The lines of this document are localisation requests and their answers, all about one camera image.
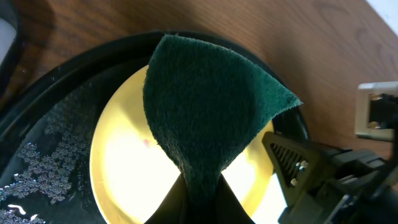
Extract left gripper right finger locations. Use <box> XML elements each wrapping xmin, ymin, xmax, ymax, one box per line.
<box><xmin>216</xmin><ymin>175</ymin><xmax>254</xmax><ymax>224</ymax></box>

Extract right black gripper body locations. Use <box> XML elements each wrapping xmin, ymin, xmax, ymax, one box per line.
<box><xmin>278</xmin><ymin>114</ymin><xmax>398</xmax><ymax>224</ymax></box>

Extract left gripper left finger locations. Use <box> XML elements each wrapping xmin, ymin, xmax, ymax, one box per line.
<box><xmin>145</xmin><ymin>174</ymin><xmax>188</xmax><ymax>224</ymax></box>

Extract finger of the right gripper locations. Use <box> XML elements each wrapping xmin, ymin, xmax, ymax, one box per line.
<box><xmin>262</xmin><ymin>132</ymin><xmax>335</xmax><ymax>206</ymax></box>

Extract yellow plate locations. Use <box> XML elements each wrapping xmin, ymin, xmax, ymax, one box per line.
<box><xmin>90</xmin><ymin>67</ymin><xmax>274</xmax><ymax>223</ymax></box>

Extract green yellow sponge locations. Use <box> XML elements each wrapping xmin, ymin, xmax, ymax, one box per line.
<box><xmin>143</xmin><ymin>35</ymin><xmax>301</xmax><ymax>207</ymax></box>

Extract round black serving tray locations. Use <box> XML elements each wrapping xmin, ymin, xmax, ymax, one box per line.
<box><xmin>1</xmin><ymin>32</ymin><xmax>308</xmax><ymax>223</ymax></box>

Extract black rectangular sponge tray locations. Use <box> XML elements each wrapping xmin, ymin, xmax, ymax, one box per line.
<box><xmin>0</xmin><ymin>0</ymin><xmax>22</xmax><ymax>96</ymax></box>

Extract light blue plate right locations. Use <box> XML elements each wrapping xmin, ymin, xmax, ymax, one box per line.
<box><xmin>251</xmin><ymin>174</ymin><xmax>287</xmax><ymax>224</ymax></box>

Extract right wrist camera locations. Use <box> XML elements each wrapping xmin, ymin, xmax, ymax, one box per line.
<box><xmin>354</xmin><ymin>81</ymin><xmax>397</xmax><ymax>142</ymax></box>

